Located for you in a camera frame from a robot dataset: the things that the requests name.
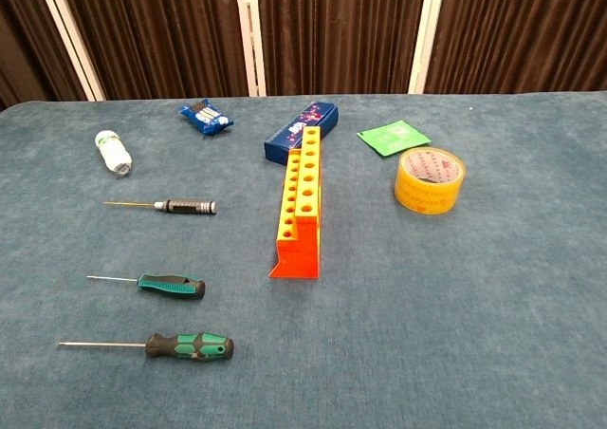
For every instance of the silver black precision screwdriver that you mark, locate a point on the silver black precision screwdriver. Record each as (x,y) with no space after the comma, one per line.
(185,206)

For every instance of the orange yellow tool holder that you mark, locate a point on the orange yellow tool holder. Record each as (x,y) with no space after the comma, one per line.
(301,210)

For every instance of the small teal black screwdriver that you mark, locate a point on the small teal black screwdriver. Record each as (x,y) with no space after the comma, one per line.
(171,286)

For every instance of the large green black screwdriver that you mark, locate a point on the large green black screwdriver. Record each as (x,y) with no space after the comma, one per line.
(189,346)

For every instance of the blue cardboard box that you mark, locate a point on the blue cardboard box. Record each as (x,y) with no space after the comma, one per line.
(303,125)

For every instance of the green sachet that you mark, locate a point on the green sachet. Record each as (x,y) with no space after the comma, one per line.
(393,137)

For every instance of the yellow packing tape roll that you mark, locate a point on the yellow packing tape roll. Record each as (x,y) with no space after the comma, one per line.
(429,182)

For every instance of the blue snack packet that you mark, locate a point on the blue snack packet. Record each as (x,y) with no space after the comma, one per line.
(206,117)

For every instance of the brown curtain panel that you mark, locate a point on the brown curtain panel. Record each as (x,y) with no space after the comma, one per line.
(156,30)
(521,30)
(341,30)
(28,44)

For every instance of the small white plastic bottle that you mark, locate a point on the small white plastic bottle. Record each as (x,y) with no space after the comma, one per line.
(114,153)

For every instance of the white screen frame post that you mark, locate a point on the white screen frame post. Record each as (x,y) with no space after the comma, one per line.
(250,35)
(71,35)
(424,30)

